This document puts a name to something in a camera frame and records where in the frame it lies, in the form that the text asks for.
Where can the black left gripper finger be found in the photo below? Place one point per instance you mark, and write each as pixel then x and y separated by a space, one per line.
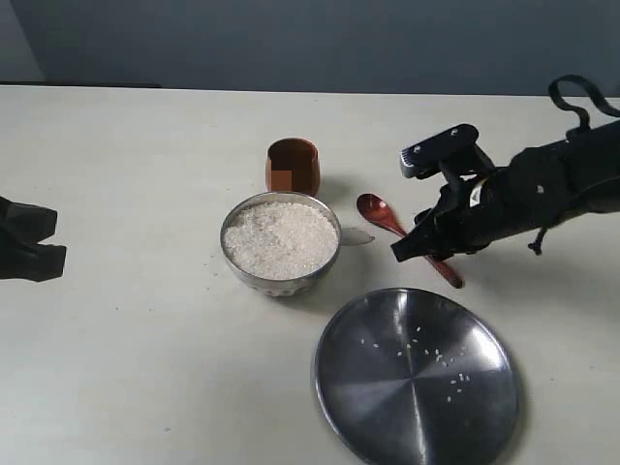
pixel 36 263
pixel 24 226

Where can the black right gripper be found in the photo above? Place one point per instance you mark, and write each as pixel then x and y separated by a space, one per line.
pixel 528 194

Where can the dark red wooden spoon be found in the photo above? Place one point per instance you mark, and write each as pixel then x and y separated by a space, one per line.
pixel 377 212

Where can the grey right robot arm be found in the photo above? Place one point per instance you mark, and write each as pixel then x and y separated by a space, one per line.
pixel 593 158

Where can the steel bowl of rice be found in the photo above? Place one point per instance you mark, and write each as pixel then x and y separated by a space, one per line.
pixel 280 243

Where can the round steel plate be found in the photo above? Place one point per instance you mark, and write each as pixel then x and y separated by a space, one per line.
pixel 406 376

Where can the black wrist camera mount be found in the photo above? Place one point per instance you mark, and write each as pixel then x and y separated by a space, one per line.
pixel 454 151

